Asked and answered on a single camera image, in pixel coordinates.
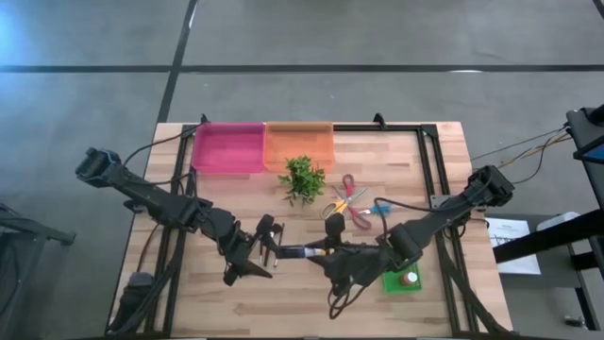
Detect white box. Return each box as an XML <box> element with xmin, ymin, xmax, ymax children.
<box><xmin>536</xmin><ymin>211</ymin><xmax>581</xmax><ymax>232</ymax></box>

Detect orange translucent plastic bin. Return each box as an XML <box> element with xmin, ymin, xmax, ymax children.
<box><xmin>262</xmin><ymin>121</ymin><xmax>336</xmax><ymax>175</ymax></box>

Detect black aluminium table frame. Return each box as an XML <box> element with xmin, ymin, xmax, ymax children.
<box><xmin>106</xmin><ymin>122</ymin><xmax>518</xmax><ymax>340</ymax></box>

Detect yellow-handled scissors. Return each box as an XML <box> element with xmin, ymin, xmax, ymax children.
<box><xmin>321</xmin><ymin>187</ymin><xmax>370</xmax><ymax>221</ymax></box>

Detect dark grey stand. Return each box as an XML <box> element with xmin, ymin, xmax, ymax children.
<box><xmin>0</xmin><ymin>202</ymin><xmax>76</xmax><ymax>340</ymax></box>

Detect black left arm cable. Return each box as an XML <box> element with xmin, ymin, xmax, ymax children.
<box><xmin>121</xmin><ymin>123</ymin><xmax>202</xmax><ymax>166</ymax></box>

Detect wire bundle to cart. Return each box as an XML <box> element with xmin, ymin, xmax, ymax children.
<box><xmin>471</xmin><ymin>125</ymin><xmax>572</xmax><ymax>185</ymax></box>

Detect black equipment cart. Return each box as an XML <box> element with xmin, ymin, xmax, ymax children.
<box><xmin>493</xmin><ymin>104</ymin><xmax>604</xmax><ymax>340</ymax></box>

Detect red-handled scissors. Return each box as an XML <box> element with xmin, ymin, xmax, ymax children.
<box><xmin>331</xmin><ymin>173</ymin><xmax>374</xmax><ymax>231</ymax></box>

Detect blue-handled scissors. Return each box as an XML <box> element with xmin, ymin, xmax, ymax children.
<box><xmin>358</xmin><ymin>200</ymin><xmax>394</xmax><ymax>218</ymax></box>

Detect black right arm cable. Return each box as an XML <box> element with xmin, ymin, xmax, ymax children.
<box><xmin>372</xmin><ymin>178</ymin><xmax>501</xmax><ymax>237</ymax></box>

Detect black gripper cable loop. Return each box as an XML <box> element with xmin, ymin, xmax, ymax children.
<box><xmin>327</xmin><ymin>280</ymin><xmax>372</xmax><ymax>321</ymax></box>

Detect dark grey power box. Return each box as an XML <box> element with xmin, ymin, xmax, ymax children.
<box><xmin>123</xmin><ymin>271</ymin><xmax>156</xmax><ymax>303</ymax></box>

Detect white printed paper sheet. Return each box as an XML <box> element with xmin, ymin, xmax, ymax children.
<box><xmin>485</xmin><ymin>216</ymin><xmax>542</xmax><ymax>276</ymax></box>

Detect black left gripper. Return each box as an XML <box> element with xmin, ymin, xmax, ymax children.
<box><xmin>211</xmin><ymin>212</ymin><xmax>280</xmax><ymax>287</ymax></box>

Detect green plastic bin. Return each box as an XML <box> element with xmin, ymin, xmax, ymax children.
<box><xmin>381</xmin><ymin>263</ymin><xmax>424</xmax><ymax>295</ymax></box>

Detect pink translucent plastic bin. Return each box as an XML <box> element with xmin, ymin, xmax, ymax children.
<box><xmin>191</xmin><ymin>121</ymin><xmax>268</xmax><ymax>175</ymax></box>

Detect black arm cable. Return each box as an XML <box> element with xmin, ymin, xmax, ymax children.
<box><xmin>372</xmin><ymin>178</ymin><xmax>501</xmax><ymax>237</ymax></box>
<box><xmin>121</xmin><ymin>123</ymin><xmax>202</xmax><ymax>166</ymax></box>

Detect black cable bundle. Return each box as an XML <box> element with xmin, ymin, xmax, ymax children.
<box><xmin>107</xmin><ymin>221</ymin><xmax>188</xmax><ymax>334</ymax></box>
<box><xmin>436</xmin><ymin>235</ymin><xmax>518</xmax><ymax>339</ymax></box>

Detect blue lit screen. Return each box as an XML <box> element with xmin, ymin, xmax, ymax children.
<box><xmin>573</xmin><ymin>141</ymin><xmax>604</xmax><ymax>165</ymax></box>

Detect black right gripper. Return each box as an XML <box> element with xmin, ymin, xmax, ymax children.
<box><xmin>319</xmin><ymin>212</ymin><xmax>395</xmax><ymax>294</ymax></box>

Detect green plant in white pot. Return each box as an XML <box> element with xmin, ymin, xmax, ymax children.
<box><xmin>277</xmin><ymin>155</ymin><xmax>327</xmax><ymax>208</ymax></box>

